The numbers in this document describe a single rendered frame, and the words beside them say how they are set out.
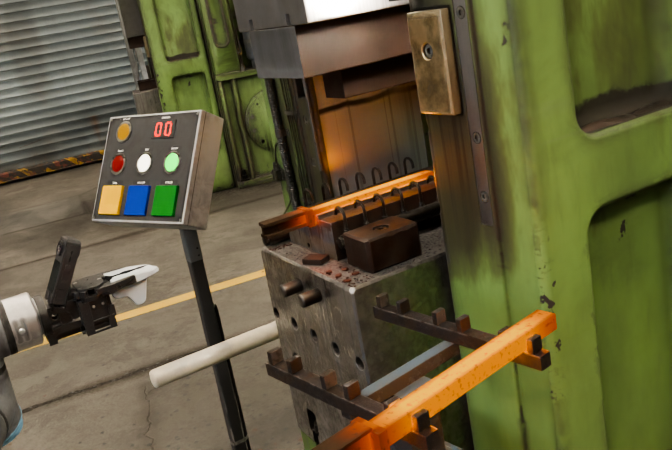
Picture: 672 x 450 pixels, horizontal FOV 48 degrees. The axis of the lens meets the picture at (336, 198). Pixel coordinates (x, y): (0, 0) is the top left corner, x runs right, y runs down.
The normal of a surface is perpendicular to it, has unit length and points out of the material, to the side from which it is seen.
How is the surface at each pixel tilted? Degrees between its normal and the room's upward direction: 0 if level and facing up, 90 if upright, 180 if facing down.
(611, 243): 90
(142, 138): 60
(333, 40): 90
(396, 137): 90
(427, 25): 90
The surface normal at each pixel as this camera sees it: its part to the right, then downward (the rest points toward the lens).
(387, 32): 0.51, 0.14
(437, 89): -0.84, 0.28
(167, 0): 0.28, 0.18
